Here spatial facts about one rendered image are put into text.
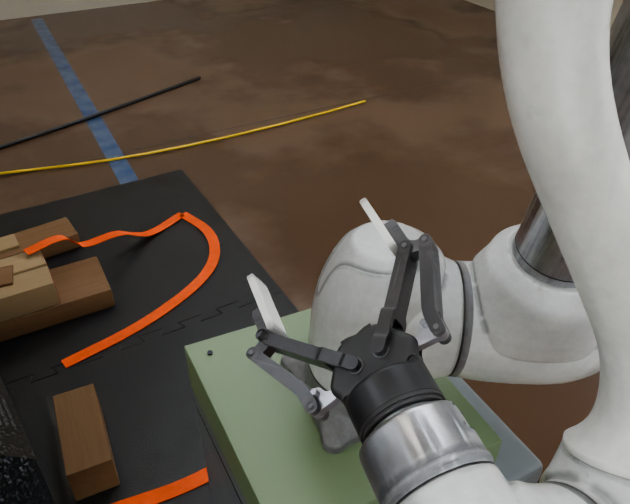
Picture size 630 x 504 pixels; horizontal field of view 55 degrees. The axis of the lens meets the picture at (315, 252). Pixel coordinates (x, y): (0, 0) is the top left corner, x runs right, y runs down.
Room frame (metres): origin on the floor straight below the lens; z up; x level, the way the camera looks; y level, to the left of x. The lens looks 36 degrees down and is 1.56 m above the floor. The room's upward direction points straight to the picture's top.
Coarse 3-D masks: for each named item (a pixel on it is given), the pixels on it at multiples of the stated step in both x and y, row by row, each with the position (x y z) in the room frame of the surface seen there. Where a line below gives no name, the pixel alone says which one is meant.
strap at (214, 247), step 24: (192, 216) 2.37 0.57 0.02; (48, 240) 1.90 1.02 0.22; (72, 240) 1.94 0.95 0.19; (96, 240) 2.04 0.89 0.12; (216, 240) 2.18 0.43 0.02; (216, 264) 2.01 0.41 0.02; (192, 288) 1.85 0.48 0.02; (120, 336) 1.58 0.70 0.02; (72, 360) 1.47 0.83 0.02; (192, 480) 1.01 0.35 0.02
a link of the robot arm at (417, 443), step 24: (408, 408) 0.29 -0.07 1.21; (432, 408) 0.29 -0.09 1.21; (456, 408) 0.30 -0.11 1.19; (384, 432) 0.28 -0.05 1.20; (408, 432) 0.27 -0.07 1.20; (432, 432) 0.27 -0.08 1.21; (456, 432) 0.27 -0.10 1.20; (360, 456) 0.28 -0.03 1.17; (384, 456) 0.26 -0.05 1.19; (408, 456) 0.26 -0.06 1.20; (432, 456) 0.25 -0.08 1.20; (456, 456) 0.25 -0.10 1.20; (480, 456) 0.26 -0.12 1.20; (384, 480) 0.25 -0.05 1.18; (408, 480) 0.24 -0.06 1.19
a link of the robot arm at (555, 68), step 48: (528, 0) 0.37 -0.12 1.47; (576, 0) 0.36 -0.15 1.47; (528, 48) 0.36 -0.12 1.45; (576, 48) 0.35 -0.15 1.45; (528, 96) 0.35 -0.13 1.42; (576, 96) 0.34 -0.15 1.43; (528, 144) 0.35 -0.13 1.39; (576, 144) 0.33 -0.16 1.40; (624, 144) 0.35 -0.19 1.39; (576, 192) 0.33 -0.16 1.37; (624, 192) 0.33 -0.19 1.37; (576, 240) 0.33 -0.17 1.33; (624, 240) 0.32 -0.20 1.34; (576, 288) 0.34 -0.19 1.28; (624, 288) 0.31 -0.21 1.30; (624, 336) 0.31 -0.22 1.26; (624, 384) 0.30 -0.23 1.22; (576, 432) 0.30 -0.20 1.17; (624, 432) 0.28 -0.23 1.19; (576, 480) 0.26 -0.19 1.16; (624, 480) 0.25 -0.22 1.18
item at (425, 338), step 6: (420, 324) 0.38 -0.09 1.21; (426, 324) 0.37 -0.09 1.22; (444, 324) 0.37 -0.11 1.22; (420, 330) 0.37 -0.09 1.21; (426, 330) 0.37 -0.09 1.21; (414, 336) 0.37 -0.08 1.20; (420, 336) 0.37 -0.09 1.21; (426, 336) 0.37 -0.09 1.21; (432, 336) 0.36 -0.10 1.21; (444, 336) 0.36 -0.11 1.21; (420, 342) 0.36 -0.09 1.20; (426, 342) 0.36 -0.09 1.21; (432, 342) 0.36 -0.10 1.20; (420, 348) 0.36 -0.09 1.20
